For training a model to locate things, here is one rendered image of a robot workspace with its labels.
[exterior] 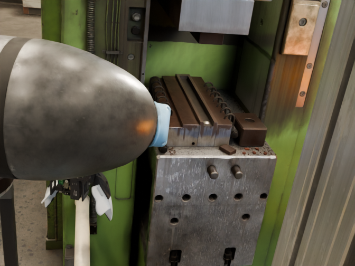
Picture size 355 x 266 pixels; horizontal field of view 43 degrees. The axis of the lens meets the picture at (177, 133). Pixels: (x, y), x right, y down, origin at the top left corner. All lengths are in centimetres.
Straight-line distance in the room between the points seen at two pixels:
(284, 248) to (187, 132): 120
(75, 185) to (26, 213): 170
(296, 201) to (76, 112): 21
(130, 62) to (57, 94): 107
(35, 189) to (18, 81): 246
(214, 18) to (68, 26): 42
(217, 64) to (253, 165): 56
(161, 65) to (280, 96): 49
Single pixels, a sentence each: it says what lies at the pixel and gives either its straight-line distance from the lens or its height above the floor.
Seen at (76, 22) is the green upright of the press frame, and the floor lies 124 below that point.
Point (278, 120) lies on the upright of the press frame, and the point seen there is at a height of 94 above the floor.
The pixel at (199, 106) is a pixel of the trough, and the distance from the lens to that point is 149.
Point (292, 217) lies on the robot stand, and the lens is 16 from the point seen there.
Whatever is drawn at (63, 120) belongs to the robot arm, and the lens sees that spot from 33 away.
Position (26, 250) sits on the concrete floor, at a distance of 238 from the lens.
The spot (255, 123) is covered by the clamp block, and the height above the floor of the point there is 98.
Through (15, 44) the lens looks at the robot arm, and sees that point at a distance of 37.
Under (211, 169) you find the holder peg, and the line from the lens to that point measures 135.
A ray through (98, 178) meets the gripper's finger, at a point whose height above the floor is 104.
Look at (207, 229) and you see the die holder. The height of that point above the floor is 64.
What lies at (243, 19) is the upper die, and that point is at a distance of 127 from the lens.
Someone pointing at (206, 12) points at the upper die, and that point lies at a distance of 124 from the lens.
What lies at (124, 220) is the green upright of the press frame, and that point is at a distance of 168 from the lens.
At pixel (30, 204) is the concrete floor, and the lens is 267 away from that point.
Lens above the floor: 156
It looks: 27 degrees down
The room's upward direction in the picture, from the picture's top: 7 degrees clockwise
